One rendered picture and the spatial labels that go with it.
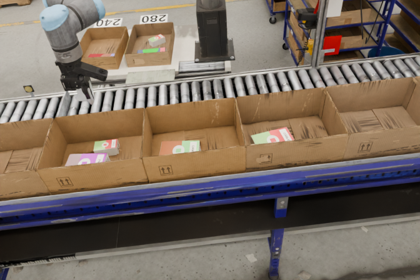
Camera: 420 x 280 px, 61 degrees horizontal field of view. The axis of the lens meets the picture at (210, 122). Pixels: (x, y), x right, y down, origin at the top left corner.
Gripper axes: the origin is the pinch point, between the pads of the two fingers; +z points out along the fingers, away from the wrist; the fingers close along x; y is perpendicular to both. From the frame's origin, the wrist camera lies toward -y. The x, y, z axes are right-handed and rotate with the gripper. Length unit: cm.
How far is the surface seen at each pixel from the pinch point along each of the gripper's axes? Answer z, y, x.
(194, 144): 23.2, -36.0, 7.2
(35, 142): 27.2, 35.5, -10.7
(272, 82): 43, -85, -54
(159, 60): 39, -19, -85
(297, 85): 43, -98, -48
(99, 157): 23.3, 3.5, 7.7
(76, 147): 30.0, 17.2, -7.2
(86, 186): 26.9, 8.2, 18.8
